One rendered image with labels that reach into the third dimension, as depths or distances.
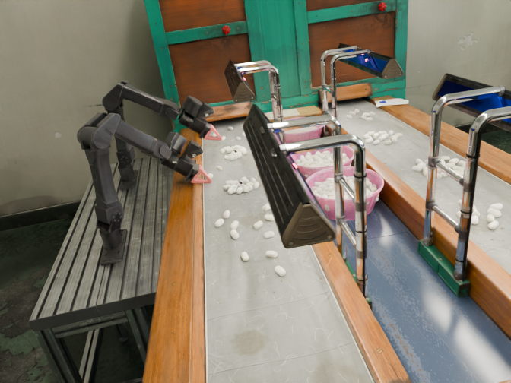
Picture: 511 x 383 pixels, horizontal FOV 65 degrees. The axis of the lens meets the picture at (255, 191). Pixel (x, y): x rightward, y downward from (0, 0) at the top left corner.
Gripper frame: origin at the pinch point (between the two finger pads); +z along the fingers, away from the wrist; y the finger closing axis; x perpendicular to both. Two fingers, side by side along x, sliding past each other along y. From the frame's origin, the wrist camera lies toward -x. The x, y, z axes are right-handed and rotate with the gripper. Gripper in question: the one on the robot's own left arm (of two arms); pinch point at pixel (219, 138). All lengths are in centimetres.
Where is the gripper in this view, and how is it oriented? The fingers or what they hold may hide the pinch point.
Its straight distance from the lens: 187.8
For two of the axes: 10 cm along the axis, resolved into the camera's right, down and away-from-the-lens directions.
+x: -5.4, 7.9, 3.0
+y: -1.2, -4.2, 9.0
